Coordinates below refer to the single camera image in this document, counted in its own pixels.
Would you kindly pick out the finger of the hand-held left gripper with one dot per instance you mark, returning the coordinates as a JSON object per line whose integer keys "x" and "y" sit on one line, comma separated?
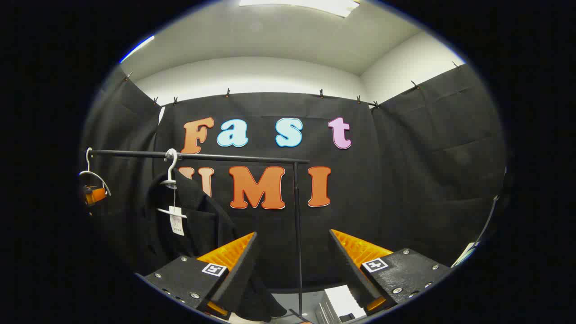
{"x": 95, "y": 195}

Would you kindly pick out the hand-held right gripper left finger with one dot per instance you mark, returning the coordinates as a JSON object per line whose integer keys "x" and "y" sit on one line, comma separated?
{"x": 238, "y": 274}

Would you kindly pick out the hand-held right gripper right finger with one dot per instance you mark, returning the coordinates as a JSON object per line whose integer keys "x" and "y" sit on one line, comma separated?
{"x": 353, "y": 274}

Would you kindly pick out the black knit jacket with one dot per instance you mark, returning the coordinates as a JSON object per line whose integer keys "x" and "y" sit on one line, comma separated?
{"x": 211, "y": 225}

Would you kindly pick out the white clothes hanger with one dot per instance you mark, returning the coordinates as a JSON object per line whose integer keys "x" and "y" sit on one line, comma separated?
{"x": 89, "y": 164}
{"x": 171, "y": 173}

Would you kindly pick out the black metal clothes rack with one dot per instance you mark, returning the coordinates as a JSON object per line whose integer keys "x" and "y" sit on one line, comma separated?
{"x": 247, "y": 158}

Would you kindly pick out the white paper garment tag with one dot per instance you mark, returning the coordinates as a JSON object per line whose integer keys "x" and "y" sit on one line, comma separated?
{"x": 177, "y": 225}

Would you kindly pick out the black backdrop cloth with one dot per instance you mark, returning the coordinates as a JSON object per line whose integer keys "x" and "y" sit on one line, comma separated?
{"x": 405, "y": 180}

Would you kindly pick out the white flat panel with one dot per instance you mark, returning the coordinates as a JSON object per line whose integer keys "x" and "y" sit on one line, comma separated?
{"x": 465, "y": 254}

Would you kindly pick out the row of small cloth clips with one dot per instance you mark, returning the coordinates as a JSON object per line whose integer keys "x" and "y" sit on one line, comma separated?
{"x": 321, "y": 93}

